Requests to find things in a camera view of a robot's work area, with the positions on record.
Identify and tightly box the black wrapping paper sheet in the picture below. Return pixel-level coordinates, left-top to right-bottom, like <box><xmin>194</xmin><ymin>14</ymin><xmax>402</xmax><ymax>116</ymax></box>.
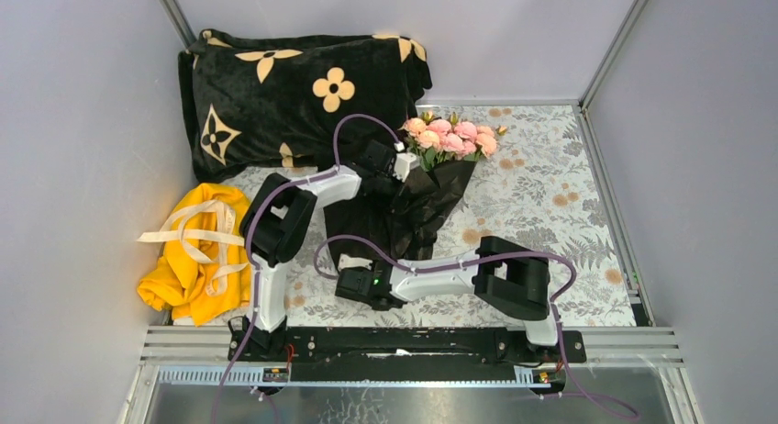
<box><xmin>324</xmin><ymin>160</ymin><xmax>476</xmax><ymax>260</ymax></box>

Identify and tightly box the pink fake flower bunch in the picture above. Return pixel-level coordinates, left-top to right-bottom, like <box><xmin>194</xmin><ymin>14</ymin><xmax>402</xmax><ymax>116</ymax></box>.
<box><xmin>400</xmin><ymin>112</ymin><xmax>507</xmax><ymax>171</ymax></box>

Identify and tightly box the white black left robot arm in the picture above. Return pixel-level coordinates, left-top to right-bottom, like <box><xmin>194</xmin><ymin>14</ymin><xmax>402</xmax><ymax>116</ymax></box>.
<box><xmin>230</xmin><ymin>142</ymin><xmax>418</xmax><ymax>361</ymax></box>

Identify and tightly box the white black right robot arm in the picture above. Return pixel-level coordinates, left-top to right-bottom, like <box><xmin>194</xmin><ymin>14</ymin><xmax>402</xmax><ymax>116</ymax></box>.
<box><xmin>335</xmin><ymin>236</ymin><xmax>578</xmax><ymax>363</ymax></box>

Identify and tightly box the black blanket with beige flowers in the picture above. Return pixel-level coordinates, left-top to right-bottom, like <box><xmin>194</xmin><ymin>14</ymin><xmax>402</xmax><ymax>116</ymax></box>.
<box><xmin>177</xmin><ymin>29</ymin><xmax>432</xmax><ymax>183</ymax></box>

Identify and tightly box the floral patterned table cloth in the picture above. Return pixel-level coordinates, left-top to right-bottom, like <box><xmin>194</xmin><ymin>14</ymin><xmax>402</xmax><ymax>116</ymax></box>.
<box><xmin>284</xmin><ymin>106</ymin><xmax>636</xmax><ymax>328</ymax></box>

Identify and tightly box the yellow cloth bag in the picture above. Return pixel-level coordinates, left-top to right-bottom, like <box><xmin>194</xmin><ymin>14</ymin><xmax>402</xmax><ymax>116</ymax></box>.
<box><xmin>137</xmin><ymin>183</ymin><xmax>251</xmax><ymax>326</ymax></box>

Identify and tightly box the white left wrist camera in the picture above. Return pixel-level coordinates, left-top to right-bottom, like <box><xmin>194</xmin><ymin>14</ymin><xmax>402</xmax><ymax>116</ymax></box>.
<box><xmin>393</xmin><ymin>142</ymin><xmax>419</xmax><ymax>183</ymax></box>

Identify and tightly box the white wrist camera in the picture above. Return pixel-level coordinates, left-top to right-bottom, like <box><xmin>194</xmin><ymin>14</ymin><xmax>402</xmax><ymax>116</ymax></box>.
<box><xmin>393</xmin><ymin>142</ymin><xmax>419</xmax><ymax>183</ymax></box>
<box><xmin>338</xmin><ymin>253</ymin><xmax>373</xmax><ymax>271</ymax></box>

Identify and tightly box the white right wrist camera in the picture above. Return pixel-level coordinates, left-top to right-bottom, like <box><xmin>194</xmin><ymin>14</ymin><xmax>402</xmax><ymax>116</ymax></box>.
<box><xmin>338</xmin><ymin>253</ymin><xmax>373</xmax><ymax>271</ymax></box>

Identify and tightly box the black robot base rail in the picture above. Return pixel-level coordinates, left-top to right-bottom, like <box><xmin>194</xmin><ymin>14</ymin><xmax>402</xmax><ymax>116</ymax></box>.
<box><xmin>228</xmin><ymin>327</ymin><xmax>587</xmax><ymax>382</ymax></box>

